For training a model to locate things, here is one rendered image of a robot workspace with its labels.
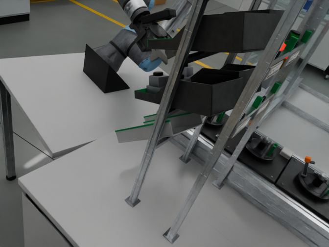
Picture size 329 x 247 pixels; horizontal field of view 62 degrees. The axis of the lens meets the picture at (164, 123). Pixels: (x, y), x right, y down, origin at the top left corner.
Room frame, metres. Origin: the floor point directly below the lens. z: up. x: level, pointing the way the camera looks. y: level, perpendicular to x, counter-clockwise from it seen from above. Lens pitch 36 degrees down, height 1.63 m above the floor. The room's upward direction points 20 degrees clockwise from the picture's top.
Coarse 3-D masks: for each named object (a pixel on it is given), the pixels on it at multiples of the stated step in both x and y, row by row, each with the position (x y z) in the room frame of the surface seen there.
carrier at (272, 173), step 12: (240, 132) 1.05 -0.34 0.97; (228, 144) 0.93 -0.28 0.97; (252, 144) 0.97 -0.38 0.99; (264, 144) 0.95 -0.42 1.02; (276, 144) 0.95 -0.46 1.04; (240, 156) 0.88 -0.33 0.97; (252, 156) 0.90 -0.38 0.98; (264, 156) 0.91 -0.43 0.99; (276, 156) 0.97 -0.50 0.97; (288, 156) 0.98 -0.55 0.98; (252, 168) 0.84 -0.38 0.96; (264, 168) 0.86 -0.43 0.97; (276, 168) 0.89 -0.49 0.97
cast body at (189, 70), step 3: (186, 66) 0.85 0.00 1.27; (189, 66) 0.86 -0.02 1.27; (192, 66) 0.87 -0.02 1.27; (186, 69) 0.83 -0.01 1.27; (189, 69) 0.84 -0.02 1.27; (192, 69) 0.86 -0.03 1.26; (183, 72) 0.83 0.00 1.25; (186, 72) 0.83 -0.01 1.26; (189, 72) 0.84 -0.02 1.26; (192, 72) 0.86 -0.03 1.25; (186, 75) 0.82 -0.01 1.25; (189, 75) 0.84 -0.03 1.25; (192, 75) 0.85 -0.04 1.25
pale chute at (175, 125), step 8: (152, 120) 0.79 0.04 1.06; (168, 120) 0.60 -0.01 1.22; (176, 120) 0.74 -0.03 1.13; (184, 120) 0.72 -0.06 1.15; (192, 120) 0.70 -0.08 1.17; (200, 120) 0.69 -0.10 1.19; (128, 128) 0.68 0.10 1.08; (136, 128) 0.66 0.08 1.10; (144, 128) 0.64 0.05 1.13; (168, 128) 0.59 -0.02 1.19; (176, 128) 0.70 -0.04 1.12; (184, 128) 0.66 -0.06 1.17; (192, 128) 0.64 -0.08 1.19; (120, 136) 0.70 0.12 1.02; (128, 136) 0.68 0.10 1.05; (136, 136) 0.66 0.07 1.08; (144, 136) 0.64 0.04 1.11; (160, 136) 0.60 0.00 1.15; (168, 136) 0.59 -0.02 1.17
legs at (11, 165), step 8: (0, 80) 1.07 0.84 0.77; (0, 88) 1.07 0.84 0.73; (0, 96) 1.07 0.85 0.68; (8, 96) 1.10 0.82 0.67; (0, 104) 1.08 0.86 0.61; (8, 104) 1.09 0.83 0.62; (0, 112) 1.09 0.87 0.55; (8, 112) 1.09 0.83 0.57; (8, 120) 1.09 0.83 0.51; (8, 128) 1.09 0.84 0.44; (8, 136) 1.09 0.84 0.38; (8, 144) 1.08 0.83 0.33; (8, 152) 1.08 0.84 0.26; (8, 160) 1.07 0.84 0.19; (8, 168) 1.07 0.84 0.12; (8, 176) 1.07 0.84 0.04
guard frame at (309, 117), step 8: (272, 0) 1.90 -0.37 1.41; (272, 8) 1.90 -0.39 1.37; (248, 56) 1.89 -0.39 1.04; (240, 64) 1.90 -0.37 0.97; (304, 88) 2.16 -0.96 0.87; (320, 96) 2.11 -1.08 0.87; (288, 104) 1.71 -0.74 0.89; (296, 112) 1.68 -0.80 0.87; (304, 112) 1.68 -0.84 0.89; (312, 120) 1.64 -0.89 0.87; (328, 128) 1.59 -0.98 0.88
